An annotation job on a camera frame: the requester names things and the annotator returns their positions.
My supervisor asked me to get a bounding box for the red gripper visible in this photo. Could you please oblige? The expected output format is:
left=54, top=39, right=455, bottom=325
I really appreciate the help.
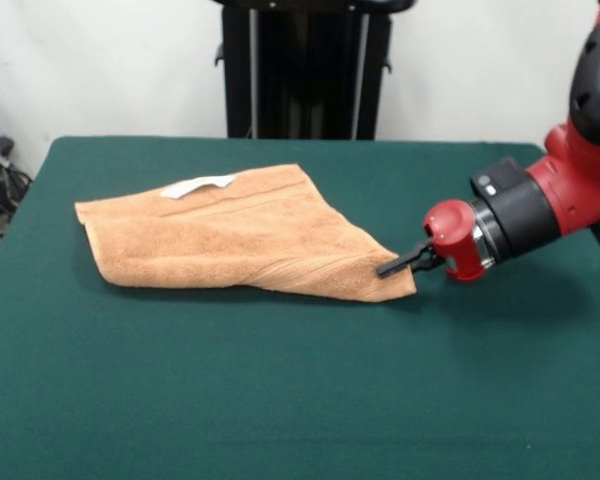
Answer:
left=377, top=199, right=496, bottom=284

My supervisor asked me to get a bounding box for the tan terry towel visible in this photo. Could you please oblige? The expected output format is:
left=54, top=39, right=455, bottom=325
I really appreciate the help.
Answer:
left=74, top=162, right=419, bottom=305

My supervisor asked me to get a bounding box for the dark green table cloth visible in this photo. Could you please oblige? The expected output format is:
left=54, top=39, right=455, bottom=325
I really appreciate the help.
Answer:
left=0, top=135, right=600, bottom=480

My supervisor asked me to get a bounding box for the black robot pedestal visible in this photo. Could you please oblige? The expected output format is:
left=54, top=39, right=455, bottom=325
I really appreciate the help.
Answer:
left=211, top=0, right=419, bottom=141

